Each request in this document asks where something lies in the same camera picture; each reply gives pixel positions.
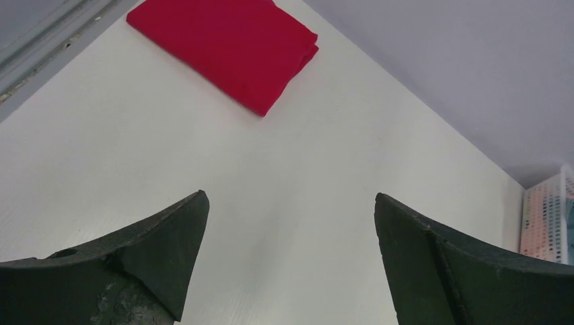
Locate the white plastic laundry basket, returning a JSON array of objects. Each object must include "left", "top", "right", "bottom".
[{"left": 519, "top": 165, "right": 573, "bottom": 265}]

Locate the aluminium frame rail left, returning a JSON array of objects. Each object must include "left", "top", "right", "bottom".
[{"left": 1, "top": 1, "right": 135, "bottom": 120}]

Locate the folded red t-shirt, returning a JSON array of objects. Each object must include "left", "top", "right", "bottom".
[{"left": 126, "top": 1, "right": 319, "bottom": 117}]

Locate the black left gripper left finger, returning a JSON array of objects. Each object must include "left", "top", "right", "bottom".
[{"left": 1, "top": 191, "right": 210, "bottom": 324}]

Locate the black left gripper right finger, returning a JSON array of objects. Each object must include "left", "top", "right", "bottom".
[{"left": 374, "top": 193, "right": 573, "bottom": 324}]

